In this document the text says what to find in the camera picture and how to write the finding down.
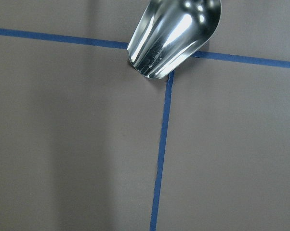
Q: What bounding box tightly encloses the metal scoop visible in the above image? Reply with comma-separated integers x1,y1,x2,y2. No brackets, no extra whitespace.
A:
127,0,222,79

